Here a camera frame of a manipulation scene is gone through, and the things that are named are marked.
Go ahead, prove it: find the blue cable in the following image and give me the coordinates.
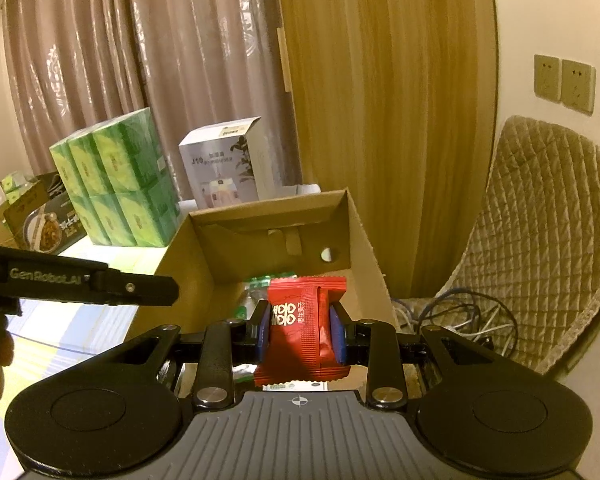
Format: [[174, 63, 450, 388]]
[[432, 287, 487, 335]]

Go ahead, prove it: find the tall printed cardboard box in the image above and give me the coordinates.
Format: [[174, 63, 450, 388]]
[[0, 172, 63, 248]]

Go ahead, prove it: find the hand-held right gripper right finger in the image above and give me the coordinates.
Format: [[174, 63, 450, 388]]
[[328, 302, 486, 409]]

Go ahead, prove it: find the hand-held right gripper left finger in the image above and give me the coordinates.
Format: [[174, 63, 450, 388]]
[[115, 300, 272, 409]]

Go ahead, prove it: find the red snack packet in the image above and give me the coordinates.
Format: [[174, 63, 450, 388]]
[[252, 276, 352, 388]]

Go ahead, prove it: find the dark green instant food bowl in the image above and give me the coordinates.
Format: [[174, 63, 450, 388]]
[[22, 200, 88, 256]]

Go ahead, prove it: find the beige curtain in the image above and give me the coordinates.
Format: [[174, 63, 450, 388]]
[[0, 0, 301, 206]]

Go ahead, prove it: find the desktop with checked cloth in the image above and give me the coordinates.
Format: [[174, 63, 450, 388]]
[[0, 199, 198, 411]]

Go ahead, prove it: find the white appliance box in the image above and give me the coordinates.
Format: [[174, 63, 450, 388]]
[[178, 117, 262, 209]]

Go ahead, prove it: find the stack of green tissue packs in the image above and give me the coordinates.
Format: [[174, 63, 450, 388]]
[[49, 107, 183, 248]]

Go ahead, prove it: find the brown cardboard box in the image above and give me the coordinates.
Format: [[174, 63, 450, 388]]
[[125, 187, 401, 391]]

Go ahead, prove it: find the beige wall socket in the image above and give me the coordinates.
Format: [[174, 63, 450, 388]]
[[534, 54, 563, 103], [560, 59, 596, 115]]

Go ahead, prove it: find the silver tea pouch green label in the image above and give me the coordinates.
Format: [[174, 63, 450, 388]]
[[237, 274, 297, 323]]

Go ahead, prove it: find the pale green tissue pack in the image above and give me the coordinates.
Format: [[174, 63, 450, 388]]
[[0, 172, 31, 201]]

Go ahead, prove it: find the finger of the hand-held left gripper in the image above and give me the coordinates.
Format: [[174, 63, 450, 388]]
[[91, 269, 179, 308]]

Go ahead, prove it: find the wooden wardrobe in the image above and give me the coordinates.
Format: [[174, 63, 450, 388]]
[[275, 0, 498, 301]]

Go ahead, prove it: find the quilted chair back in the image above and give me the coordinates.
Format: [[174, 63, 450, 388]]
[[432, 115, 600, 381]]

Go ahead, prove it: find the white cable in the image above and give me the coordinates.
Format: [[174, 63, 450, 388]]
[[395, 300, 520, 342]]

